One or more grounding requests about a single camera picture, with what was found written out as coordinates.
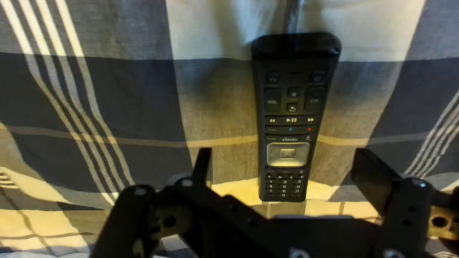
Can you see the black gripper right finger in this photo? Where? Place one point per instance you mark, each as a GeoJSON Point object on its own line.
{"type": "Point", "coordinates": [375, 180]}

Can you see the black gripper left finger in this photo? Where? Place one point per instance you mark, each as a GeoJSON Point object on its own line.
{"type": "Point", "coordinates": [203, 165]}

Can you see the black remote control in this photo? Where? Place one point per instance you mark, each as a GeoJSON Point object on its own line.
{"type": "Point", "coordinates": [292, 95]}

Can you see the large checked black pillow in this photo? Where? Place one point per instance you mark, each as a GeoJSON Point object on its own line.
{"type": "Point", "coordinates": [120, 95]}

